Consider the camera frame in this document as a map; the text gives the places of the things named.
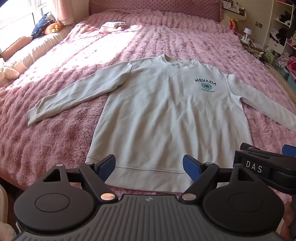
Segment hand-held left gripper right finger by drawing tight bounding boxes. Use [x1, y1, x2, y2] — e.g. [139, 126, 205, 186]
[180, 155, 255, 202]

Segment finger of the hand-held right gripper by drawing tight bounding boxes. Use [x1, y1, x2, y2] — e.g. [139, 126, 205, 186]
[240, 142, 296, 160]

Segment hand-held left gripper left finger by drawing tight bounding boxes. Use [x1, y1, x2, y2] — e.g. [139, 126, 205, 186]
[43, 154, 118, 202]

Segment white long-sleeve sweatshirt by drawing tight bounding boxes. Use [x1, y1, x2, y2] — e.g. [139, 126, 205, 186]
[27, 54, 296, 193]

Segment pile of pink clothes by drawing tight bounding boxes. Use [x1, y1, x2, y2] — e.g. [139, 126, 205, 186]
[275, 53, 296, 78]

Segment folded white pink clothes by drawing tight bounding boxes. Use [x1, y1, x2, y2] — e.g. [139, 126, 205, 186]
[99, 20, 127, 33]

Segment pink fluffy blanket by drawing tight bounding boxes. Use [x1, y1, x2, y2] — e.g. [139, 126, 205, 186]
[0, 10, 296, 205]

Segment green basket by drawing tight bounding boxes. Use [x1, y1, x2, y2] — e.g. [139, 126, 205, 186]
[264, 48, 278, 66]

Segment white fluffy cloth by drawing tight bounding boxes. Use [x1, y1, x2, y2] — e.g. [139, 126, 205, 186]
[0, 185, 17, 241]

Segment white open shelf unit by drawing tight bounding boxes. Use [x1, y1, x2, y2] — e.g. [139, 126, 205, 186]
[268, 0, 296, 57]

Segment cream window seat cushion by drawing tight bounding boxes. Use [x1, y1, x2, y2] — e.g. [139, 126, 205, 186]
[5, 23, 80, 69]

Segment orange plush toy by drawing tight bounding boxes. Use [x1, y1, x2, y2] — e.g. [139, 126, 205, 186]
[44, 21, 63, 35]

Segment pink cushion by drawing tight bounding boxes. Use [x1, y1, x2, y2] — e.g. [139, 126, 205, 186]
[1, 36, 33, 59]

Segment navy floral pillow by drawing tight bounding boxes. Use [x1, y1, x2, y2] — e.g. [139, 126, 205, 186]
[31, 13, 56, 40]

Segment pink curtain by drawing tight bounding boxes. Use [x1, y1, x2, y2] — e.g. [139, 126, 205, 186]
[51, 0, 75, 26]

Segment pink quilted headboard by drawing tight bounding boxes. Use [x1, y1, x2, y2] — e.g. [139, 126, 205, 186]
[89, 0, 224, 23]

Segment wall shelf with trinkets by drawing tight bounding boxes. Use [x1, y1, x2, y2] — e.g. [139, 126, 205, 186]
[221, 0, 247, 17]

